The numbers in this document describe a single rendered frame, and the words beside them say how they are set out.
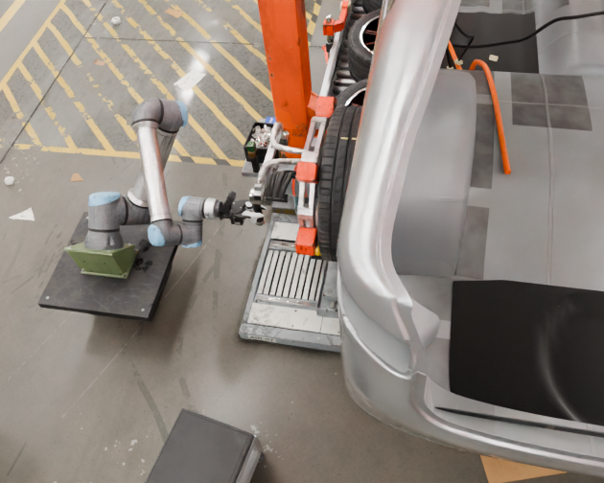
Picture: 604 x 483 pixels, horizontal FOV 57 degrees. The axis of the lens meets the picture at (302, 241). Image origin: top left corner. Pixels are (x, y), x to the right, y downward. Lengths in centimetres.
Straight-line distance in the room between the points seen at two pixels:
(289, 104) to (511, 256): 125
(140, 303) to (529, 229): 183
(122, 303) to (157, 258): 30
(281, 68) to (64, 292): 156
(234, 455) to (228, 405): 49
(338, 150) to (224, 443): 127
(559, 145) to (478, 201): 41
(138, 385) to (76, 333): 50
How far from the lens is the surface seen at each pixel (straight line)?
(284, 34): 251
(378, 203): 130
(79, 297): 307
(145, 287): 296
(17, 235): 393
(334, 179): 210
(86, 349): 326
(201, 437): 251
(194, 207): 246
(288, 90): 269
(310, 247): 220
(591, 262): 224
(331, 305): 285
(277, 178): 222
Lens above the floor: 267
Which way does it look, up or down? 54 degrees down
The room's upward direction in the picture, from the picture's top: 8 degrees counter-clockwise
